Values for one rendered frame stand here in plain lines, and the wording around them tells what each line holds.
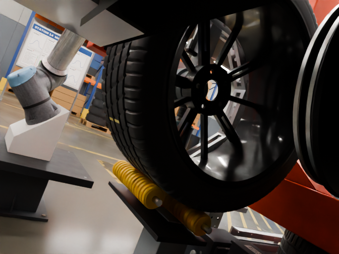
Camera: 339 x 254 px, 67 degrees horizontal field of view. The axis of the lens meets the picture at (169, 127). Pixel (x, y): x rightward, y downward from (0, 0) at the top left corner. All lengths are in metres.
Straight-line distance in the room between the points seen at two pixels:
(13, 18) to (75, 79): 5.15
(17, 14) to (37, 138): 10.08
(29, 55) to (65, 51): 5.18
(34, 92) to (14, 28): 9.88
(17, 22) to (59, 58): 9.89
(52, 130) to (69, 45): 0.46
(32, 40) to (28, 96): 5.24
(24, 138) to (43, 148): 0.10
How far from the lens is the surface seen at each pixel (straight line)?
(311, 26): 0.88
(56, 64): 1.57
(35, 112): 1.51
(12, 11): 11.45
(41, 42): 6.72
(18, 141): 1.49
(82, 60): 6.82
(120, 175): 0.79
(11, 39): 11.30
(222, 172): 0.78
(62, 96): 10.16
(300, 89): 0.40
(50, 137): 1.50
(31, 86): 1.49
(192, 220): 0.68
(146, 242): 0.80
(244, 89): 1.06
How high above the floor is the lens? 0.68
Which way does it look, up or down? 1 degrees up
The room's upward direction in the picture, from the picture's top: 22 degrees clockwise
